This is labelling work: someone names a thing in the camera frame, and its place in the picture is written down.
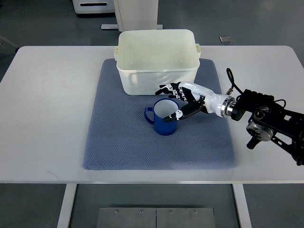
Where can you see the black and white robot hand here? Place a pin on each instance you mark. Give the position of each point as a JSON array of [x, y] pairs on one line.
[[198, 99]]

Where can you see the blue mug white inside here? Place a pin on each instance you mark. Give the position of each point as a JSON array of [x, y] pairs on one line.
[[155, 116]]

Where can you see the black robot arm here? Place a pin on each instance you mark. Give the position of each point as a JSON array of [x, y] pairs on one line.
[[269, 120]]

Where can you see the white plastic box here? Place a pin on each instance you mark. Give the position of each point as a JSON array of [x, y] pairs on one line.
[[147, 59]]

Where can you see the small grey floor plate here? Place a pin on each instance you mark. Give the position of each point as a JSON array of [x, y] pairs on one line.
[[225, 40]]

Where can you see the blue textured mat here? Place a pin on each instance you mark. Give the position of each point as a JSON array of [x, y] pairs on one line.
[[119, 137]]

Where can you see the right white table leg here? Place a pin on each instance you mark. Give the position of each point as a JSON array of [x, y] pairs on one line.
[[241, 204]]

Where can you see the white table leg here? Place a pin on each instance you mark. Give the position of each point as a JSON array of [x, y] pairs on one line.
[[241, 204], [67, 206]]

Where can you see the white cabinet with slot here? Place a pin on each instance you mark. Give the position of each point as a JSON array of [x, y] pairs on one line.
[[93, 6]]

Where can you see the left white table leg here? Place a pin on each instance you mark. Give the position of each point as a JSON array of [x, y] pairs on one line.
[[67, 206]]

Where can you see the grey bar at left edge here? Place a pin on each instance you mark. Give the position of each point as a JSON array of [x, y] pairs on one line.
[[5, 40]]

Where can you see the white pedestal column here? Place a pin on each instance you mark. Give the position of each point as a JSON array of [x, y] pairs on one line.
[[135, 15]]

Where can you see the grey metal base plate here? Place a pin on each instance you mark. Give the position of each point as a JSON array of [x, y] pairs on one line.
[[156, 218]]

